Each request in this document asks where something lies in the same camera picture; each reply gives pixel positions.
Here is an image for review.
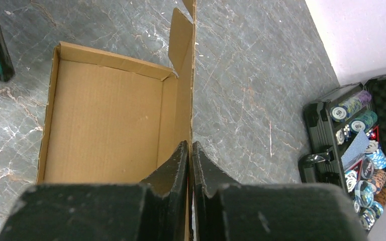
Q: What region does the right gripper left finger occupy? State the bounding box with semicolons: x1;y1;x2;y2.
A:
0;141;188;240

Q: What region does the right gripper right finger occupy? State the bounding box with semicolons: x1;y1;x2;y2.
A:
191;142;367;240

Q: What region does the cardboard box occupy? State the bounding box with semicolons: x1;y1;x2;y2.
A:
37;1;196;240

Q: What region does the black poker chip case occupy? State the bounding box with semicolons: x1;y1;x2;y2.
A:
298;76;386;231

